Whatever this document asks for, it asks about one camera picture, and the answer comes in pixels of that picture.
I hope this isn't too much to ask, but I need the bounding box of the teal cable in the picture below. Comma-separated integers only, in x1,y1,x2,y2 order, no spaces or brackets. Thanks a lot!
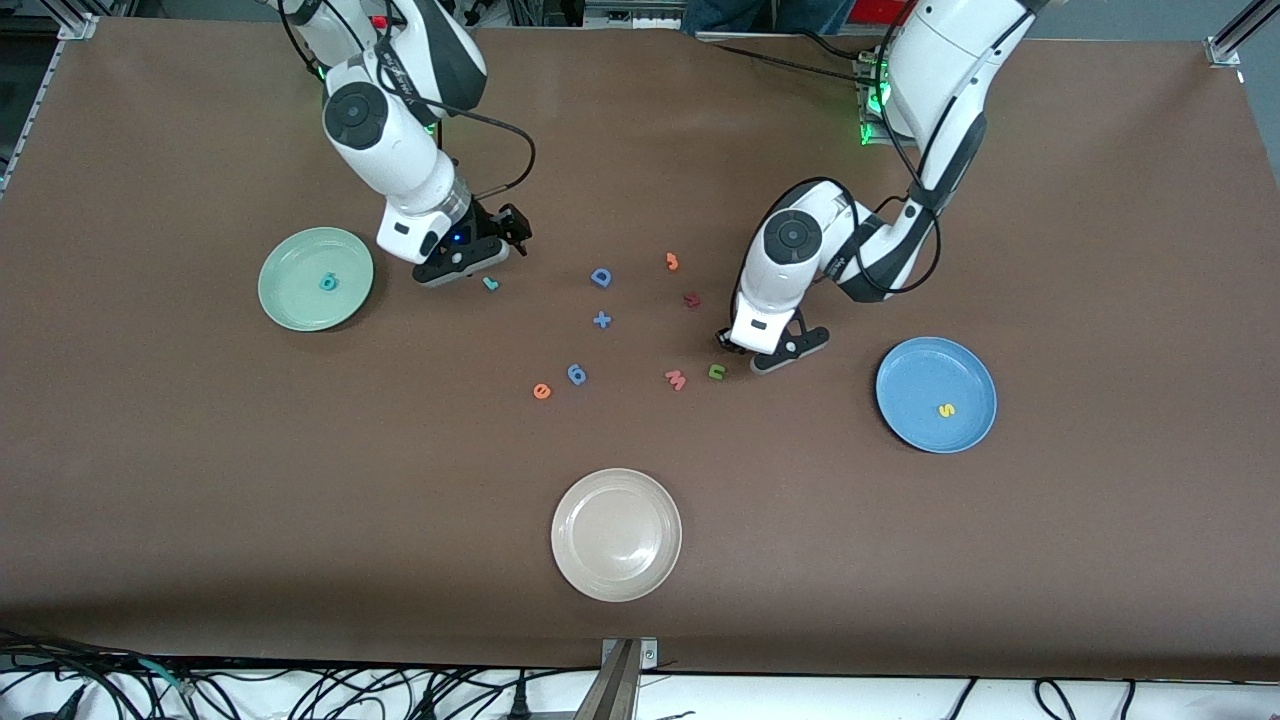
138,655,191,696

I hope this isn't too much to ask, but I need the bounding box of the blue plate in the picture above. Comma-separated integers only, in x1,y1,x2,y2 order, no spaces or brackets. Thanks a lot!
875,336,998,455

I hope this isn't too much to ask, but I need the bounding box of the beige plate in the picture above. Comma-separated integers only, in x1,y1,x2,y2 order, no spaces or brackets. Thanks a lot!
551,468,683,603

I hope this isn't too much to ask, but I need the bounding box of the aluminium frame profile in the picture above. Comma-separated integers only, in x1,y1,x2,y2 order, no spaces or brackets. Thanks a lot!
55,0,101,41
1205,0,1280,67

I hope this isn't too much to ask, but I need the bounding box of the metal equipment box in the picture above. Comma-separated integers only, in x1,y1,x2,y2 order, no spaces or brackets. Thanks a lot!
585,0,701,31

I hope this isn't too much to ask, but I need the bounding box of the brown table cover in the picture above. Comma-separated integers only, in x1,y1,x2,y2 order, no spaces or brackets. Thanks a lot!
0,18,1280,683

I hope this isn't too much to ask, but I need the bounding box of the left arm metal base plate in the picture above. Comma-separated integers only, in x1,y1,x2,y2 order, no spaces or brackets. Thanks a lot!
856,50,901,147

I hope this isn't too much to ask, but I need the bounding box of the metal table bracket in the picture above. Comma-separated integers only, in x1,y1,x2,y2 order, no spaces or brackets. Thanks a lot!
600,638,658,720

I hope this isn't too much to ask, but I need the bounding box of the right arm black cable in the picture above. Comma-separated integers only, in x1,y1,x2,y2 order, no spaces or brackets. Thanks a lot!
280,0,536,203

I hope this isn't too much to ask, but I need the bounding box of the black cable on table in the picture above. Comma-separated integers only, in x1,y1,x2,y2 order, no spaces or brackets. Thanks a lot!
695,28,871,86

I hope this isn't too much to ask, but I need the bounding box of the green plate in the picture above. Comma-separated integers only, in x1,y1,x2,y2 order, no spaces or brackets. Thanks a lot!
258,227,375,332

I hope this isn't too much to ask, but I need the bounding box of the person in blue jeans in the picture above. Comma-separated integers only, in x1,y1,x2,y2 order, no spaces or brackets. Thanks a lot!
680,0,853,36

